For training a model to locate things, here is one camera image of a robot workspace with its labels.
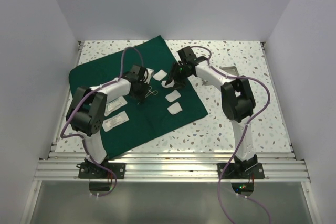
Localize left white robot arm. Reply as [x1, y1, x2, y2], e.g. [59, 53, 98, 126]
[66, 65, 154, 178]

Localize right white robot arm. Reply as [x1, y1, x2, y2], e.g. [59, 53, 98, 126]
[164, 46, 258, 178]

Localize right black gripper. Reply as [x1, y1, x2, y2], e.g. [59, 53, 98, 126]
[165, 62, 192, 89]

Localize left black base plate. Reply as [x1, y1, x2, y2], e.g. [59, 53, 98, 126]
[76, 160, 125, 179]

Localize lower white sterile packet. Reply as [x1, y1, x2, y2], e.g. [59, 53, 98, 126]
[102, 111, 129, 132]

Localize aluminium rail frame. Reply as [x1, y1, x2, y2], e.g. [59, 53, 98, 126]
[22, 41, 321, 223]

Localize upper white sterile packet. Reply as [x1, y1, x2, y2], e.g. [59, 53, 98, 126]
[104, 97, 127, 116]

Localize silver forceps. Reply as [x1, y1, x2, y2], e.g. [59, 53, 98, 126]
[144, 86, 158, 99]

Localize white gauze pad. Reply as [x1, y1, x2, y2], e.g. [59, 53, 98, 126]
[167, 102, 183, 115]
[153, 69, 167, 81]
[161, 80, 175, 88]
[165, 90, 181, 103]

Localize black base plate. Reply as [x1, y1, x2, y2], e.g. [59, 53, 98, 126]
[76, 160, 125, 179]
[222, 163, 265, 180]

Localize silver metal tray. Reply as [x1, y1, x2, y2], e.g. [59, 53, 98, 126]
[202, 66, 239, 86]

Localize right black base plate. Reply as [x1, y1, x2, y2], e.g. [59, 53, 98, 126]
[222, 163, 265, 180]

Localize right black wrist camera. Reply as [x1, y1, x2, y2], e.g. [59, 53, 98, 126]
[177, 46, 196, 64]

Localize white sterile packet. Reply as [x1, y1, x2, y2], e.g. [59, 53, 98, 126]
[104, 97, 127, 116]
[102, 111, 129, 132]

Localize green surgical cloth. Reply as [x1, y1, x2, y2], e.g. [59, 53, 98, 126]
[69, 36, 208, 158]

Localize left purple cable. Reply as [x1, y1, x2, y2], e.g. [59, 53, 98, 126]
[60, 46, 148, 197]

